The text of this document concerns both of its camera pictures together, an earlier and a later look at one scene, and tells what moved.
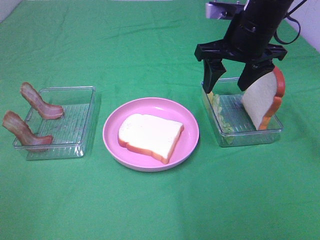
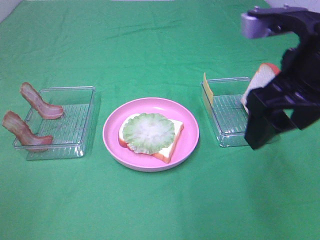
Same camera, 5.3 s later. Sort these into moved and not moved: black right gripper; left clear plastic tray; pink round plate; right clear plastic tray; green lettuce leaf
Moved: green lettuce leaf; black right gripper
Not moved: right clear plastic tray; left clear plastic tray; pink round plate
